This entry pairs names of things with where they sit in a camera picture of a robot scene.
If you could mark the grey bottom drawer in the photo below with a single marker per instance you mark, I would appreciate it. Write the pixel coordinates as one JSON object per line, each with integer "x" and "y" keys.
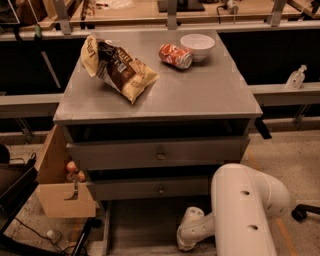
{"x": 147, "y": 227}

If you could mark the grey drawer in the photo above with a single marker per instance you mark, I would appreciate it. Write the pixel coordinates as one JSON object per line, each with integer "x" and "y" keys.
{"x": 110, "y": 155}
{"x": 147, "y": 227}
{"x": 124, "y": 189}

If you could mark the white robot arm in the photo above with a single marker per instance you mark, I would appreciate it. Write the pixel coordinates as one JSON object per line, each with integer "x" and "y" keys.
{"x": 242, "y": 199}

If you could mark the grey middle drawer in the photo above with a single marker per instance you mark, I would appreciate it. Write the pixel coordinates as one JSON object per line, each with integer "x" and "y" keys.
{"x": 124, "y": 189}

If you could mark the grey drawer cabinet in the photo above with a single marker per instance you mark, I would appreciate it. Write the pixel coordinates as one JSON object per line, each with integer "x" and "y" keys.
{"x": 210, "y": 99}

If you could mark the grey top drawer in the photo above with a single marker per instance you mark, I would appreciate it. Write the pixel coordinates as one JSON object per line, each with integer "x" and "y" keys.
{"x": 110, "y": 155}

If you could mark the black chair base leg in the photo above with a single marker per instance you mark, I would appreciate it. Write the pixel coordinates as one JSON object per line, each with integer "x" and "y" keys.
{"x": 299, "y": 213}

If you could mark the red apple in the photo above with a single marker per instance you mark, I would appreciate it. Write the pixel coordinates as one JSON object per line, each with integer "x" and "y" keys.
{"x": 81, "y": 176}
{"x": 71, "y": 167}

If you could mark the wooden side box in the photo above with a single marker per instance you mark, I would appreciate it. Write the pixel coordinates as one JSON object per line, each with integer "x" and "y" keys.
{"x": 58, "y": 197}

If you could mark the yellow brown chip bag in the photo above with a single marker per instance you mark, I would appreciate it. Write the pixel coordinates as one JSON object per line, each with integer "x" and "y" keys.
{"x": 116, "y": 67}

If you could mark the orange soda can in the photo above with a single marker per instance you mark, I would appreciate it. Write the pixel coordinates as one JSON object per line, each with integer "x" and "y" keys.
{"x": 176, "y": 56}

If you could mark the clear sanitizer bottle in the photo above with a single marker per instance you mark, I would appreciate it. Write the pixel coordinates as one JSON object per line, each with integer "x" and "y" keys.
{"x": 296, "y": 79}

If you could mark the white bowl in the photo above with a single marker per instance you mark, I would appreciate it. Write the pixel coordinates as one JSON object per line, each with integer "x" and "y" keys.
{"x": 199, "y": 45}

